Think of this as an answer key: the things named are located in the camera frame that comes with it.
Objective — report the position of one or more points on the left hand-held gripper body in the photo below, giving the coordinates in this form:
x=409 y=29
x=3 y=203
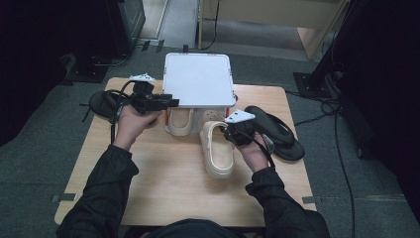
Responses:
x=145 y=99

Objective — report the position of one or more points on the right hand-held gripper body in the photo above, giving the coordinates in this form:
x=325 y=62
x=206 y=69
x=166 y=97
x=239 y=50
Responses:
x=242 y=134

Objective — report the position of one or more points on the cream clog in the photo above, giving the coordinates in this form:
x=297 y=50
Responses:
x=218 y=155
x=180 y=122

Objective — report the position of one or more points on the white shoe rack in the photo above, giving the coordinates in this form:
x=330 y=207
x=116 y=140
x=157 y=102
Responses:
x=198 y=79

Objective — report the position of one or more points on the black flip-flop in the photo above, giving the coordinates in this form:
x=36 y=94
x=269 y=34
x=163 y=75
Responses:
x=284 y=139
x=100 y=104

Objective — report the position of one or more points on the person's right hand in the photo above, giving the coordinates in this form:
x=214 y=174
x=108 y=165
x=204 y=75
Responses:
x=256 y=157

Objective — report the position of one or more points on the person's left hand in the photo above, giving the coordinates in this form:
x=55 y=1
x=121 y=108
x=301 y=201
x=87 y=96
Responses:
x=132 y=127

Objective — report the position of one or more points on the black floor tape mark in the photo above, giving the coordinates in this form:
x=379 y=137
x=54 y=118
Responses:
x=86 y=114

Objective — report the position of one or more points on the black stand base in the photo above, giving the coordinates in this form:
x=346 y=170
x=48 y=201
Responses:
x=85 y=71

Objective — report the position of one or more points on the dark cabinet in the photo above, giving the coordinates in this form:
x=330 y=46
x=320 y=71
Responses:
x=128 y=23

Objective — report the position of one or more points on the black metal stand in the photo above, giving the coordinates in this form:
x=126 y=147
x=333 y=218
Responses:
x=313 y=84

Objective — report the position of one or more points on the person's dark torso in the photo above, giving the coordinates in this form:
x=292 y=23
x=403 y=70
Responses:
x=191 y=229

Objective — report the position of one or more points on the wooden cabinet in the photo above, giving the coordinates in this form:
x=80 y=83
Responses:
x=264 y=10

